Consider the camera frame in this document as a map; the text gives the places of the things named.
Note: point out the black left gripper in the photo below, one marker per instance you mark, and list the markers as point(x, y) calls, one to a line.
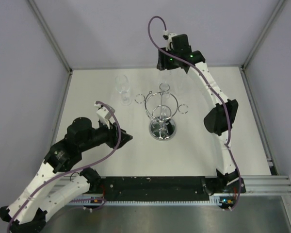
point(113, 133)

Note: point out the chrome wire wine glass rack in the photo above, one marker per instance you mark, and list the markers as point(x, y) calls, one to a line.
point(161, 107)

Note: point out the clear removed champagne glass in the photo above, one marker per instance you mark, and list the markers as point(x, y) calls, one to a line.
point(181, 82)

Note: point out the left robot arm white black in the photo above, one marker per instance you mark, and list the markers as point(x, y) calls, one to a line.
point(34, 208)

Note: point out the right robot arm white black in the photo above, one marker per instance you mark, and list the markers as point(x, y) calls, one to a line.
point(222, 110)

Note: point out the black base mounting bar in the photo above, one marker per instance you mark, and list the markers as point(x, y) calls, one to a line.
point(162, 188)

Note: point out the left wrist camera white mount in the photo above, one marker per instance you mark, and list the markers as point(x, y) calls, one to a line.
point(104, 113)

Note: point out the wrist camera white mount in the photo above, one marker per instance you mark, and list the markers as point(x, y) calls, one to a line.
point(168, 37)
point(104, 113)

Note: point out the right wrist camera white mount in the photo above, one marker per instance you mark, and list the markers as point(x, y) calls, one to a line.
point(168, 37)

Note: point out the white slotted cable duct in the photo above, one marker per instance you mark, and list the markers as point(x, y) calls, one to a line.
point(213, 201)

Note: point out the left aluminium frame post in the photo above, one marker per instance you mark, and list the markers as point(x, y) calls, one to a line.
point(48, 34)

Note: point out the aluminium frame post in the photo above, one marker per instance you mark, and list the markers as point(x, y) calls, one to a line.
point(280, 5)
point(48, 34)

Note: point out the right aluminium frame post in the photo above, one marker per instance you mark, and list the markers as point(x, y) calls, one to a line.
point(280, 5)

